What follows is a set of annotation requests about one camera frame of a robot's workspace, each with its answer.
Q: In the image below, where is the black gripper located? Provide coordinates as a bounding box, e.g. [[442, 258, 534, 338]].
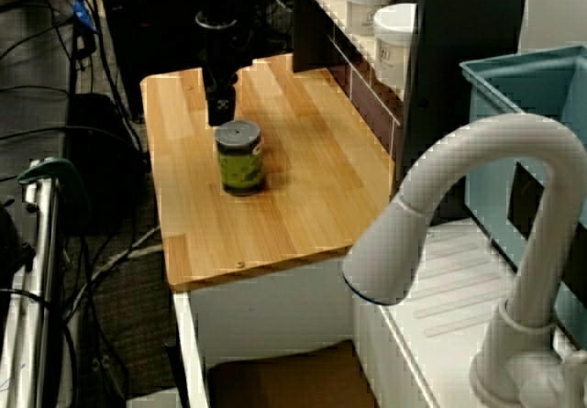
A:
[[195, 11, 254, 128]]

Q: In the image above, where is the green can grey lid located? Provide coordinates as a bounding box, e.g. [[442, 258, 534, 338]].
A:
[[214, 120, 266, 197]]

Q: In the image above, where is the black upright panel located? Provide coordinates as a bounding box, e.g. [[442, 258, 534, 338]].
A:
[[292, 0, 334, 73]]

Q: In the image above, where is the wooden countertop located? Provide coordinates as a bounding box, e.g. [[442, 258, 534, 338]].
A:
[[139, 53, 396, 290]]

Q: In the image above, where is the cream shelf board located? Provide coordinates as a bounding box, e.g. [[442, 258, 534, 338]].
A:
[[316, 0, 407, 102]]

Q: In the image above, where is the blue tape piece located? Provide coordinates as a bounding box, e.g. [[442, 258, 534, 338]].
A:
[[72, 0, 100, 36]]

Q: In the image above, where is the green clamp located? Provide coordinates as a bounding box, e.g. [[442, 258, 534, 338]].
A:
[[17, 158, 93, 226]]

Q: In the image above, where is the white lidded jar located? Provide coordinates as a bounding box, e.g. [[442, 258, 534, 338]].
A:
[[371, 3, 418, 89], [342, 0, 394, 36]]

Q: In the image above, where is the white toy sink unit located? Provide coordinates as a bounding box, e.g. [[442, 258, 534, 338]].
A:
[[172, 217, 587, 408]]

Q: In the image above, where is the dark grey upright panel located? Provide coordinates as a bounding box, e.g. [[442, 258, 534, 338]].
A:
[[396, 0, 531, 226]]

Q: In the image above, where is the blue plastic bin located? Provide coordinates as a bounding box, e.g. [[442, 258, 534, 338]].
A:
[[459, 44, 587, 352]]

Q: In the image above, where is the grey toy faucet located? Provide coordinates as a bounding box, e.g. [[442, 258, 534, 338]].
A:
[[341, 113, 587, 408]]

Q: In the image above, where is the white floor cable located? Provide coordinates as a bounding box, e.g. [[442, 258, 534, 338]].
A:
[[62, 226, 162, 312]]

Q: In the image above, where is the aluminium frame rail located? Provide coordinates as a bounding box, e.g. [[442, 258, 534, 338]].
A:
[[0, 182, 63, 408]]

